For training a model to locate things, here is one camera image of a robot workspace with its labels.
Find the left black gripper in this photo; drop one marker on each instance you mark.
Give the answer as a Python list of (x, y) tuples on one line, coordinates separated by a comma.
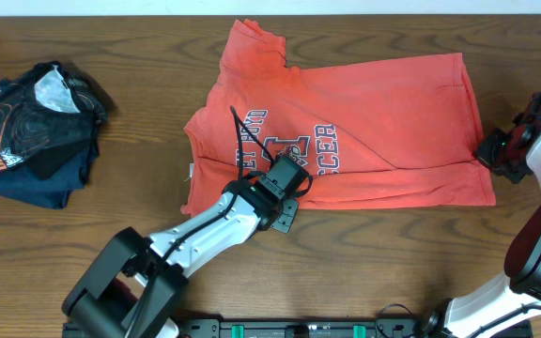
[(287, 215)]

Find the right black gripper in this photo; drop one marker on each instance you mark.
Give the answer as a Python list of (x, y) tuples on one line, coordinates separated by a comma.
[(489, 153)]

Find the red printed t-shirt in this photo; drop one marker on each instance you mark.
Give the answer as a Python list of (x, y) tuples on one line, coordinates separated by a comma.
[(384, 134)]

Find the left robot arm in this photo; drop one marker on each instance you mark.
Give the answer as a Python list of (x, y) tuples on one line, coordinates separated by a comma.
[(133, 284)]

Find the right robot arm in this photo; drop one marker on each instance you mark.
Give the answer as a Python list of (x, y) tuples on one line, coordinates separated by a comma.
[(504, 306)]

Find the black patterned folded garment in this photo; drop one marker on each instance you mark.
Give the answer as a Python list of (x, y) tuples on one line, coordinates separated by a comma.
[(47, 117)]

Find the navy blue folded garment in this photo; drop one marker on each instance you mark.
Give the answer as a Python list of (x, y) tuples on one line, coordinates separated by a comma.
[(54, 193)]

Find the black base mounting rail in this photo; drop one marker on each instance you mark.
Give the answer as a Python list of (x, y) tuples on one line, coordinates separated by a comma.
[(213, 328)]

